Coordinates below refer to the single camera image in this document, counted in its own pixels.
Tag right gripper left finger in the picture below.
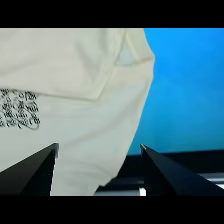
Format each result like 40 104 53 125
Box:
0 142 60 197

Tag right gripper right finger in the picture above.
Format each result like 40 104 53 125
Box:
139 143 224 197

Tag cream T-shirt with black print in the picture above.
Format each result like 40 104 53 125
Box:
0 28 156 197

